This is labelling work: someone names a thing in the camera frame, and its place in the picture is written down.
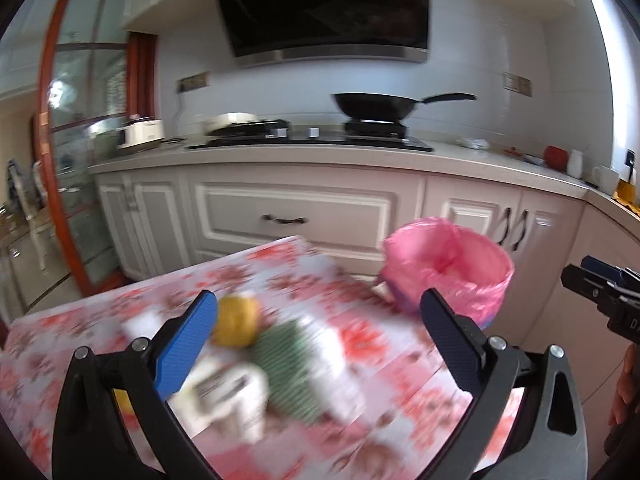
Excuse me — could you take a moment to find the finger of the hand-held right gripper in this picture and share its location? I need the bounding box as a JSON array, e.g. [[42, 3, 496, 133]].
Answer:
[[560, 264, 623, 313], [582, 255, 640, 291]]

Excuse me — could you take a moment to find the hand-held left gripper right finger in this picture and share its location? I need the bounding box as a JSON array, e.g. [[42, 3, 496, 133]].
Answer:
[[420, 287, 588, 480]]

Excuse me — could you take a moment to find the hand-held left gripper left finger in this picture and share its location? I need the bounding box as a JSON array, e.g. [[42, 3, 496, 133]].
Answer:
[[51, 289, 221, 480]]

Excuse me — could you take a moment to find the yellow sponge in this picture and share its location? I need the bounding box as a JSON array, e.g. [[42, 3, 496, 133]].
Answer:
[[212, 294, 262, 348]]

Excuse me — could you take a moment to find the white paper carton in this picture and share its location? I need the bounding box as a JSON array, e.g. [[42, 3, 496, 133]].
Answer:
[[172, 355, 268, 443]]

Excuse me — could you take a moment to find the pink-lined trash bin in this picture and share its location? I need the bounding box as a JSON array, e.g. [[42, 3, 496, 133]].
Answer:
[[377, 217, 516, 331]]

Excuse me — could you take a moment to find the person's right hand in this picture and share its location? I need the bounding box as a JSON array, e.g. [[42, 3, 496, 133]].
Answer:
[[609, 347, 635, 426]]

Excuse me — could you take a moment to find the pink floral tablecloth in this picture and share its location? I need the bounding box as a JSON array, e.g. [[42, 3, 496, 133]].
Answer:
[[0, 235, 526, 480]]

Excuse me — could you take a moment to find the glass oil bottle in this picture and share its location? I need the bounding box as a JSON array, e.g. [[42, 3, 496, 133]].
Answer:
[[617, 150, 640, 206]]

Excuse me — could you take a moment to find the white mug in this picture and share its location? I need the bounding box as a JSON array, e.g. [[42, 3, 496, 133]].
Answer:
[[592, 164, 621, 196]]

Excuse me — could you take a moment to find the green striped cloth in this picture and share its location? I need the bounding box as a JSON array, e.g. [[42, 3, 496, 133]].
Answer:
[[250, 322, 326, 423]]

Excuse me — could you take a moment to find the crumpled white tissue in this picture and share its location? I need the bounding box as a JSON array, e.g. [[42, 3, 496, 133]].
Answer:
[[307, 317, 366, 421]]

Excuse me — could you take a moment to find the small dish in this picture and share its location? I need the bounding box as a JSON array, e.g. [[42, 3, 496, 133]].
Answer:
[[505, 146, 546, 166]]

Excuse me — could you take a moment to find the white kitchen base cabinet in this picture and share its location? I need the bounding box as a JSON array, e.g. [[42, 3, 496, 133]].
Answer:
[[90, 140, 640, 361]]

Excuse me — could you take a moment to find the white dining chair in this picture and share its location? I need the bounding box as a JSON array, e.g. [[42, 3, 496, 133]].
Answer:
[[5, 160, 56, 271]]

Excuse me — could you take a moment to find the white rice cooker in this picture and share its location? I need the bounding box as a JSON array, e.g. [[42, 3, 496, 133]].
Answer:
[[117, 116, 166, 152]]

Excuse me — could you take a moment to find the white round electric pan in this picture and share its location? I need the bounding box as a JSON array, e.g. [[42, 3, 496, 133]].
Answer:
[[202, 112, 261, 136]]

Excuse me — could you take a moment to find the black gas stove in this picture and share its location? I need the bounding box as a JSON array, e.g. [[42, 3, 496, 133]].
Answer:
[[185, 119, 435, 153]]

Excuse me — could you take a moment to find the black wok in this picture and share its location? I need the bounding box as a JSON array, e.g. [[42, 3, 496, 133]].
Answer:
[[331, 92, 477, 123]]

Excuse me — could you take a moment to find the wooden glass sliding door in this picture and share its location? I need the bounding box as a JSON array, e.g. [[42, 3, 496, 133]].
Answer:
[[35, 0, 161, 301]]

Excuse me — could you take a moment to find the black range hood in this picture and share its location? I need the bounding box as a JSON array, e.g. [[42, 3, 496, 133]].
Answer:
[[209, 0, 432, 68]]

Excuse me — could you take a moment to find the white drawer with dark handle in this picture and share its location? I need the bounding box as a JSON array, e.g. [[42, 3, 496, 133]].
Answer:
[[192, 180, 426, 266]]

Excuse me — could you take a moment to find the gold wall socket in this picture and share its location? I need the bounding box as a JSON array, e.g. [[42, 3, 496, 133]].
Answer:
[[502, 72, 532, 96]]

